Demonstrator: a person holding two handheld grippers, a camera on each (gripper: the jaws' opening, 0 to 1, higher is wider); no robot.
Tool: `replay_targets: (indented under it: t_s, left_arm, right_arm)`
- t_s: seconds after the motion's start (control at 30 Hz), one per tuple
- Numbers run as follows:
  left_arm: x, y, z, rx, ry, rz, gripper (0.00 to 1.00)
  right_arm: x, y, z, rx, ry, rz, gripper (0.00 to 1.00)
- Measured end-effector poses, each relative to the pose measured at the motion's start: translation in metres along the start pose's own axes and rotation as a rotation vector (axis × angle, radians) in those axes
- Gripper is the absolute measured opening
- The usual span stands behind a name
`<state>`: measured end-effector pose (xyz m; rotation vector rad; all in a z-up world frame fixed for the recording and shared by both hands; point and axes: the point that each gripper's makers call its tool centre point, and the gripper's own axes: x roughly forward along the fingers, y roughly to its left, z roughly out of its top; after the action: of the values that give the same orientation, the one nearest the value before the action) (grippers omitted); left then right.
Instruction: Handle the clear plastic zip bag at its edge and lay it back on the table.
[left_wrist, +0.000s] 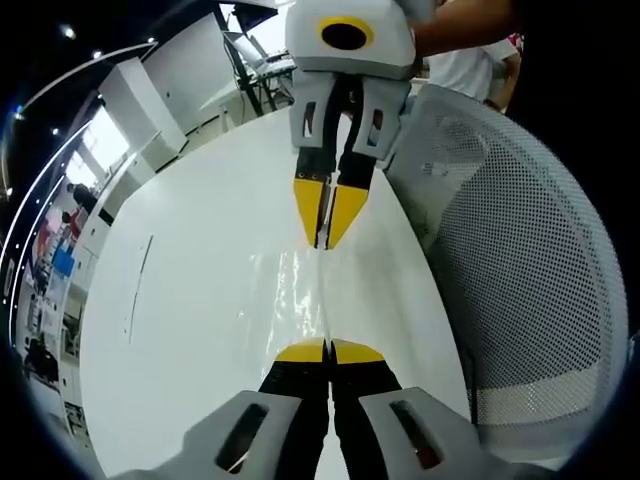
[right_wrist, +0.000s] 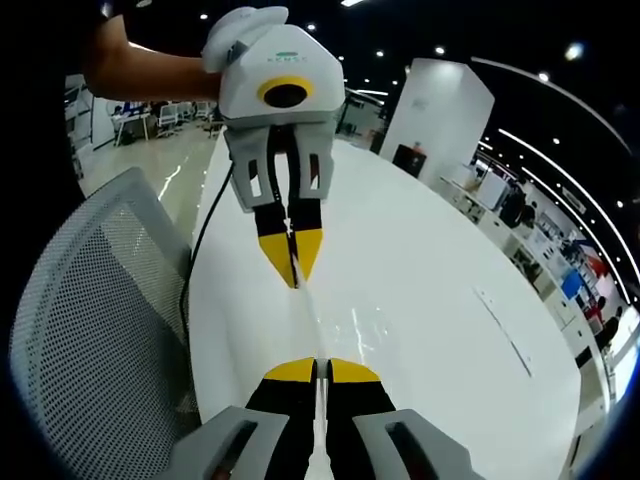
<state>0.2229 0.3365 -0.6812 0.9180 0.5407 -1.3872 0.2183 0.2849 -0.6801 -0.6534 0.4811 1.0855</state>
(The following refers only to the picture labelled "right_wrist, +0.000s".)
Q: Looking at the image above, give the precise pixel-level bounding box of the grey mesh office chair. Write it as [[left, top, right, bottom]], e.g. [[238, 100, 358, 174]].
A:
[[9, 167, 202, 480]]

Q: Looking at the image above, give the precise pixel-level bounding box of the long curved ceiling light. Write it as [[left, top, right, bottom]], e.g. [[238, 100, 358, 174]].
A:
[[469, 55, 622, 146]]

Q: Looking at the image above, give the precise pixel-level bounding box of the white partition board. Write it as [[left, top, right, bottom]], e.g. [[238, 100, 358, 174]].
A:
[[89, 97, 119, 151]]

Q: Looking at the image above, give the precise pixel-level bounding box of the thin clear food packaging bag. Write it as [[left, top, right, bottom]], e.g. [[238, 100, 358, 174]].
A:
[[282, 214, 335, 480]]

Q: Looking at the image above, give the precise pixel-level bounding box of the white office desk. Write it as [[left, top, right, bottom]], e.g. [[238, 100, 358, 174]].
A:
[[112, 112, 152, 147]]

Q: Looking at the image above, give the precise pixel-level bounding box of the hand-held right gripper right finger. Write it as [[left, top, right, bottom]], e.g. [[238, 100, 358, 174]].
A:
[[327, 357, 484, 480]]

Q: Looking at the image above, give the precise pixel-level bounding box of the hanging black jacket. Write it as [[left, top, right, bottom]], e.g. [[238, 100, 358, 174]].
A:
[[499, 179, 527, 227]]

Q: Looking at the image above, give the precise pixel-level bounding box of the white square pillar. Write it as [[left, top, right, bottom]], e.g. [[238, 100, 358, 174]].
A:
[[382, 58, 496, 177]]

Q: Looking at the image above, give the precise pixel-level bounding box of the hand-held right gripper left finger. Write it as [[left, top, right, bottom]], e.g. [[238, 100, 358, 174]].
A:
[[169, 357, 319, 480]]

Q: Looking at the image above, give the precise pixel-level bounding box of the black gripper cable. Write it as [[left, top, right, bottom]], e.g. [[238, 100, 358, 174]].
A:
[[178, 158, 236, 396]]

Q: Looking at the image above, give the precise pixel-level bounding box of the table cable slot cover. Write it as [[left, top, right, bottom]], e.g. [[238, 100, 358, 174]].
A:
[[472, 285, 534, 377]]

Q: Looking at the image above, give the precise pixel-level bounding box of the white office counter row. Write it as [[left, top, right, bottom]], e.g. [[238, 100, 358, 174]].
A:
[[439, 172, 604, 369]]

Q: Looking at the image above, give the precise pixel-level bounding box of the black box with orange top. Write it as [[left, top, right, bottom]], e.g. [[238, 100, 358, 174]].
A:
[[392, 142, 429, 176]]

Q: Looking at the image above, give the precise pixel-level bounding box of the blue box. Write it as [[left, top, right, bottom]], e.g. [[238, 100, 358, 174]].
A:
[[561, 269, 587, 302]]

